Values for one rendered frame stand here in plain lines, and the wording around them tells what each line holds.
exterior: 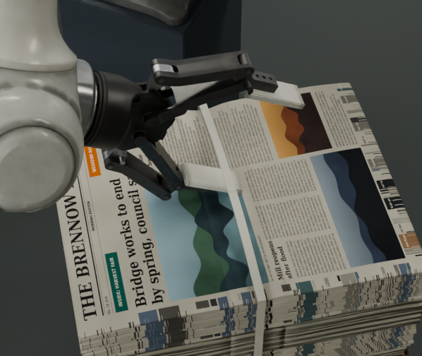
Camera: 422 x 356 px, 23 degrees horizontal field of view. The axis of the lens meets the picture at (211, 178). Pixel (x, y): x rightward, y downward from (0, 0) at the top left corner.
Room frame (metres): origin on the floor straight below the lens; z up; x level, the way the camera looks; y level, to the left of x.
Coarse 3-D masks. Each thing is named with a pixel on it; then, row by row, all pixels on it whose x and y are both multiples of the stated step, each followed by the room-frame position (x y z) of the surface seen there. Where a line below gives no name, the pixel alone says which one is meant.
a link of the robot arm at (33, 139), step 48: (0, 0) 0.59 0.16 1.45; (48, 0) 0.60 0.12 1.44; (0, 48) 0.56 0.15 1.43; (48, 48) 0.57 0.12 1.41; (0, 96) 0.52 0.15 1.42; (48, 96) 0.53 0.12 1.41; (0, 144) 0.48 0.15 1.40; (48, 144) 0.49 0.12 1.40; (0, 192) 0.46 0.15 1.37; (48, 192) 0.47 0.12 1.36
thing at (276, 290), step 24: (192, 120) 0.83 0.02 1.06; (216, 120) 0.83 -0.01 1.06; (192, 144) 0.79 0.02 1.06; (240, 144) 0.79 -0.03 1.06; (240, 168) 0.75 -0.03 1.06; (216, 192) 0.72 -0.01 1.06; (216, 216) 0.68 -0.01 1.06; (264, 216) 0.68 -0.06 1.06; (216, 240) 0.65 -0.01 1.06; (240, 240) 0.65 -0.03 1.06; (264, 240) 0.65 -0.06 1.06; (240, 264) 0.62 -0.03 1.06; (264, 264) 0.62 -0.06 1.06; (240, 288) 0.59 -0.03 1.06; (264, 288) 0.59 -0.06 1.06; (240, 312) 0.57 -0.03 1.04; (240, 336) 0.57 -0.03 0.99; (264, 336) 0.58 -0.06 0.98
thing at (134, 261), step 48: (96, 192) 0.71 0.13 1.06; (144, 192) 0.72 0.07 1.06; (192, 192) 0.72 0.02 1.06; (96, 240) 0.65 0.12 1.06; (144, 240) 0.65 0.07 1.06; (192, 240) 0.65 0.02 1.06; (96, 288) 0.59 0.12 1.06; (144, 288) 0.59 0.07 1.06; (192, 288) 0.59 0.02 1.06; (96, 336) 0.54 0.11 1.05; (144, 336) 0.55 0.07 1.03; (192, 336) 0.56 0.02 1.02
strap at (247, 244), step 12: (204, 108) 0.84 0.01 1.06; (204, 120) 0.82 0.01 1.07; (216, 132) 0.79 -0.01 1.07; (216, 144) 0.77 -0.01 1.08; (228, 168) 0.74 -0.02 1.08; (228, 180) 0.72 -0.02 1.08; (228, 192) 0.70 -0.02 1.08; (240, 204) 0.69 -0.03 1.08; (240, 216) 0.67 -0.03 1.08; (240, 228) 0.65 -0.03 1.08; (252, 252) 0.63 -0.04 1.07; (252, 264) 0.61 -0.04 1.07; (252, 276) 0.60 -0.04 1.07
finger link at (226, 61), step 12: (156, 60) 0.72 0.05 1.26; (168, 60) 0.72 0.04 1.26; (180, 60) 0.73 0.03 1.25; (192, 60) 0.73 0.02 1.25; (204, 60) 0.73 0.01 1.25; (216, 60) 0.73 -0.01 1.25; (228, 60) 0.73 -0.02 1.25; (156, 72) 0.70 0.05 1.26; (168, 72) 0.70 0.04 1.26; (180, 72) 0.71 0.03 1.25; (192, 72) 0.71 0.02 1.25; (204, 72) 0.71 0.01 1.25; (216, 72) 0.71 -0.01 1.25; (228, 72) 0.71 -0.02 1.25; (240, 72) 0.71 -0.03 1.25; (252, 72) 0.72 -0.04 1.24; (168, 84) 0.70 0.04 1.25; (180, 84) 0.70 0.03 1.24; (192, 84) 0.70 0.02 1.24
